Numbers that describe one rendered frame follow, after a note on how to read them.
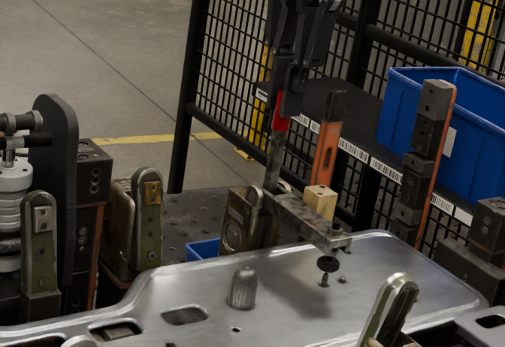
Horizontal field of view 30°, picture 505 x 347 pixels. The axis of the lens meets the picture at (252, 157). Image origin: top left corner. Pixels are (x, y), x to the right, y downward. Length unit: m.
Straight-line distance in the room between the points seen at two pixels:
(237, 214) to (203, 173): 2.73
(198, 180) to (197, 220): 1.95
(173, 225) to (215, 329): 0.90
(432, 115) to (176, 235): 0.69
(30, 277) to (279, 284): 0.30
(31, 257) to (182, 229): 0.87
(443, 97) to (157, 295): 0.55
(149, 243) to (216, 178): 2.81
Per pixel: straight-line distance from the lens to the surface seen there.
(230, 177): 4.02
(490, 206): 1.34
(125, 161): 4.04
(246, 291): 1.10
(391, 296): 0.99
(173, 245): 1.88
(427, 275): 1.28
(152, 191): 1.17
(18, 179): 1.13
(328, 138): 1.30
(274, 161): 1.24
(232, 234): 1.30
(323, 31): 1.15
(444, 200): 1.47
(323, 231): 1.16
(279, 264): 1.22
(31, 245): 1.10
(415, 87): 1.55
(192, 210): 2.03
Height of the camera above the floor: 1.57
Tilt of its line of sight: 22 degrees down
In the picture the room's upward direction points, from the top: 9 degrees clockwise
